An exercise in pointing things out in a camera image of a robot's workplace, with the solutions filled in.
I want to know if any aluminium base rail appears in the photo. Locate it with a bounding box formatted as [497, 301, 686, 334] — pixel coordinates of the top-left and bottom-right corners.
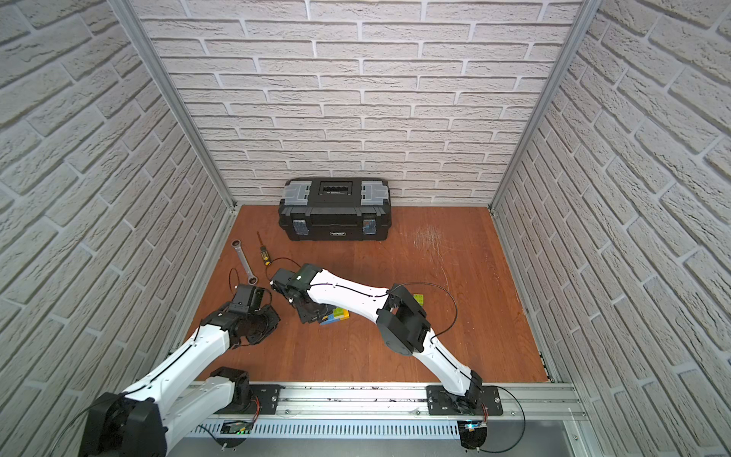
[243, 382, 588, 421]

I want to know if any silver combination wrench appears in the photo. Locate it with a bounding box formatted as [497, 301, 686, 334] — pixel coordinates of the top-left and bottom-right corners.
[231, 239, 258, 286]

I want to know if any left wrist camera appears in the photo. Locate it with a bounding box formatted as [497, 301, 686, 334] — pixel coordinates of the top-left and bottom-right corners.
[228, 285, 265, 315]

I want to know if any black mounting plate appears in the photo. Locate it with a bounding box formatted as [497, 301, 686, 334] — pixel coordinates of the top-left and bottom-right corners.
[225, 384, 284, 416]
[426, 385, 504, 416]

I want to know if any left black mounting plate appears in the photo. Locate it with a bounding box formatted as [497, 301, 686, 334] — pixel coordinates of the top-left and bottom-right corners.
[225, 384, 284, 416]

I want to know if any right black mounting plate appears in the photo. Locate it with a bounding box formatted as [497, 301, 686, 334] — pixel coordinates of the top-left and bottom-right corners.
[426, 385, 504, 416]

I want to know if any yellow black screwdriver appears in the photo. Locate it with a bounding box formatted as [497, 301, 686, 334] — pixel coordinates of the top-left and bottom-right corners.
[256, 232, 271, 267]

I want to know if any black plastic toolbox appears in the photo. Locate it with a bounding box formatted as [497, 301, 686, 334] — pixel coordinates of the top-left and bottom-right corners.
[278, 177, 392, 241]

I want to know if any blue long lego brick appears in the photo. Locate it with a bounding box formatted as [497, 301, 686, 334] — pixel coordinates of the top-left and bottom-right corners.
[319, 314, 348, 326]

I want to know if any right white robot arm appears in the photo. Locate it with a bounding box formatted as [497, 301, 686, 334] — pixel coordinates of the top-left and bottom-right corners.
[270, 264, 483, 414]

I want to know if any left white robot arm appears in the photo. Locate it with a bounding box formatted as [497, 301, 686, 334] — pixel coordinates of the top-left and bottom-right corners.
[79, 303, 280, 456]

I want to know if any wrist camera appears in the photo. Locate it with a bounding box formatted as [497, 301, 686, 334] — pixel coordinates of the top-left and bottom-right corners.
[228, 285, 265, 315]
[270, 268, 308, 301]

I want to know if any white slotted cable duct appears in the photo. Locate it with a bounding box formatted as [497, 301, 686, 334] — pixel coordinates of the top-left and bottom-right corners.
[188, 419, 459, 440]

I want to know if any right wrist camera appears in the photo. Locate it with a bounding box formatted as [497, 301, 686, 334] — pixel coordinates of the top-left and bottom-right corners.
[270, 268, 308, 301]

